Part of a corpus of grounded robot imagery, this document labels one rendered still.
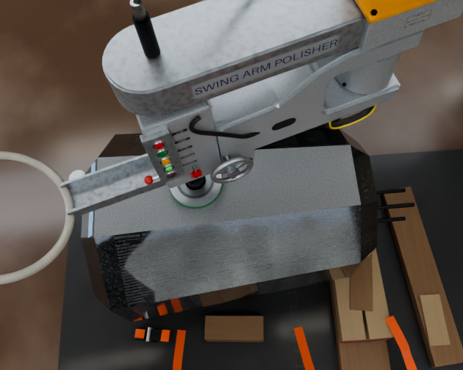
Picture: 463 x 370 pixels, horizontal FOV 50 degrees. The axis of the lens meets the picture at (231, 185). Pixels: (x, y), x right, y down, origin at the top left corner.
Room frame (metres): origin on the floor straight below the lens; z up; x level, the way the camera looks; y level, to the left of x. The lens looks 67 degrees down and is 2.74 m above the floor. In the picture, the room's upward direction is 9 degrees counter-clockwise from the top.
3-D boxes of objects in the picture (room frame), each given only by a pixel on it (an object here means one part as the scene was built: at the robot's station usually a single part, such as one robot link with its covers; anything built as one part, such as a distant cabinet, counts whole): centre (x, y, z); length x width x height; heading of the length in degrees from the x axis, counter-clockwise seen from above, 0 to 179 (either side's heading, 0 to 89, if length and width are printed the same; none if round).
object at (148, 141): (0.69, 0.18, 1.42); 0.08 x 0.03 x 0.28; 102
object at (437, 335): (0.21, -0.90, 0.09); 0.25 x 0.10 x 0.01; 174
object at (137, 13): (0.81, 0.14, 1.83); 0.04 x 0.04 x 0.17
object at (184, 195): (0.81, 0.14, 0.92); 0.21 x 0.21 x 0.01
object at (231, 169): (0.72, 0.00, 1.24); 0.15 x 0.10 x 0.15; 102
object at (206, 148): (0.83, 0.06, 1.37); 0.36 x 0.22 x 0.45; 102
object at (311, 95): (0.88, -0.25, 1.35); 0.74 x 0.23 x 0.49; 102
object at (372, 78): (0.95, -0.50, 1.39); 0.19 x 0.19 x 0.20
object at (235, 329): (0.33, 0.11, 0.07); 0.30 x 0.12 x 0.12; 81
